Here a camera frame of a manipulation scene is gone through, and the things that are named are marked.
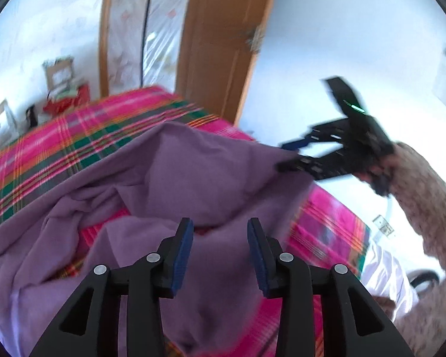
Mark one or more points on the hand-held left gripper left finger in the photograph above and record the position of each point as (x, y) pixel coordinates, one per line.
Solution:
(180, 258)

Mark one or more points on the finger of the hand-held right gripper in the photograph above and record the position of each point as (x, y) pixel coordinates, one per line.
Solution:
(297, 143)
(308, 165)

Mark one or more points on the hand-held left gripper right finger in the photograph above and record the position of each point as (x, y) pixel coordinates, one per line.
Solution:
(260, 260)

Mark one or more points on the purple fleece towel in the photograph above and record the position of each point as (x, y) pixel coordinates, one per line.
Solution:
(171, 178)

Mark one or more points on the person's right forearm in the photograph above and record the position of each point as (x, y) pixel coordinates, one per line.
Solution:
(423, 193)

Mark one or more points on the wooden door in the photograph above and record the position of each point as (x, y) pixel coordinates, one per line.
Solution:
(223, 37)

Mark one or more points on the plaid bed sheet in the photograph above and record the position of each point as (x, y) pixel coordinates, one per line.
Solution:
(59, 137)

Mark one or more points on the pink fuzzy coat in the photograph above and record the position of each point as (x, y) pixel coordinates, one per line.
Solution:
(423, 327)

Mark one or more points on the printed door curtain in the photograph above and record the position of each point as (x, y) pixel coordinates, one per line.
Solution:
(156, 26)

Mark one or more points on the small black object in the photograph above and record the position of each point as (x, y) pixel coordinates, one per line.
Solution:
(31, 117)

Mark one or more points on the brown cardboard box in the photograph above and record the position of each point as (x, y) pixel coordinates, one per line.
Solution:
(57, 74)

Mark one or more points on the white open box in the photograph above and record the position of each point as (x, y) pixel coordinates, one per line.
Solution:
(3, 119)

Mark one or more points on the wall socket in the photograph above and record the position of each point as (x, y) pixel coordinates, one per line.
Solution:
(383, 226)

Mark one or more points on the wooden door frame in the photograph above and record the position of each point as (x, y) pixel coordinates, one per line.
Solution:
(107, 33)

